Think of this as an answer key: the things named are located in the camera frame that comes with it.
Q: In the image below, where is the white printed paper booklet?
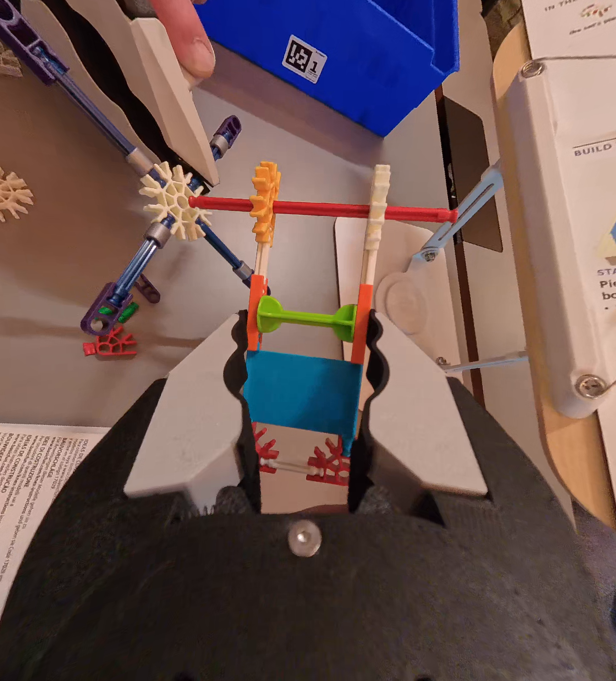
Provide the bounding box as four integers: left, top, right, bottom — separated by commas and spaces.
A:
0, 423, 109, 660

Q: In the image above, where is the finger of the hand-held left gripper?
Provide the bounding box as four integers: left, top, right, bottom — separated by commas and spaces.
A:
66, 0, 221, 188
21, 0, 166, 167

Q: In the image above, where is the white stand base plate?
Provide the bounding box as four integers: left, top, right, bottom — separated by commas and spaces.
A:
334, 159, 529, 378

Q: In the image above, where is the colourful toy car frame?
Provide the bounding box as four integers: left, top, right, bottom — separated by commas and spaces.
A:
188, 161, 459, 486

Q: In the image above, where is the blue plastic rod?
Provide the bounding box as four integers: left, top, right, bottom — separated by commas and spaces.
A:
199, 223, 241, 269
42, 50, 137, 155
112, 239, 160, 304

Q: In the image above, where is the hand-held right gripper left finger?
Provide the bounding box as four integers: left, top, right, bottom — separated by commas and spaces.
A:
123, 310, 262, 514

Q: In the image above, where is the white printed instruction sheet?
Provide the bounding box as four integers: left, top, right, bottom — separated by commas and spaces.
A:
521, 0, 616, 586

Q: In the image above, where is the person's left hand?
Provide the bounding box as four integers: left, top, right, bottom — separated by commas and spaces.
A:
151, 0, 217, 79

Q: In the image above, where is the small white snowflake connector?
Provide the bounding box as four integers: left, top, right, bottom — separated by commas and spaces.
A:
139, 161, 213, 241

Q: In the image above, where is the red fan connector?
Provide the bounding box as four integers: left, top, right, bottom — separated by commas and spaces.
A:
94, 326, 138, 358

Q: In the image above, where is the blue plastic bin with tag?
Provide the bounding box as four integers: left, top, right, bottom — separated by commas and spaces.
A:
193, 0, 460, 138

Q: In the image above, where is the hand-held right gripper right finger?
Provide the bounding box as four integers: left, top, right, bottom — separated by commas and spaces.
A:
350, 310, 489, 514

